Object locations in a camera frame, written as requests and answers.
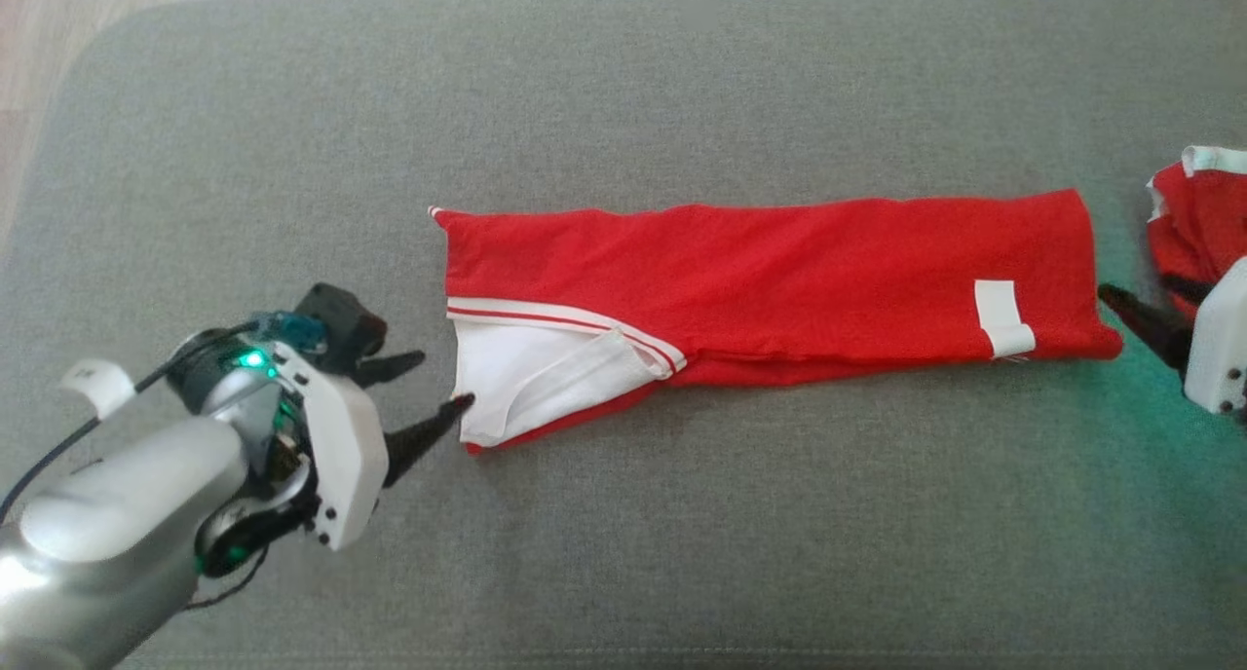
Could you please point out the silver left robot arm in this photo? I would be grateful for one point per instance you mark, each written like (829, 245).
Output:
(107, 534)

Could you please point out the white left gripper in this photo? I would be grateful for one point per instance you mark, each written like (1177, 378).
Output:
(341, 456)

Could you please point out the grey fabric sofa seat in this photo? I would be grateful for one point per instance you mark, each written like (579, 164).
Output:
(682, 534)

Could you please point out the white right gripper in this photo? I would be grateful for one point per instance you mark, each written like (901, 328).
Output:
(1223, 339)

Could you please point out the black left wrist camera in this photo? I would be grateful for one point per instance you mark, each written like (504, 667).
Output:
(336, 319)

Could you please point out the red shirt white sleeves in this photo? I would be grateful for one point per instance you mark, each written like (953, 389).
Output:
(779, 271)

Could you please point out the red shorts white stripe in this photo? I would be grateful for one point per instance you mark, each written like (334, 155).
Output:
(1203, 222)

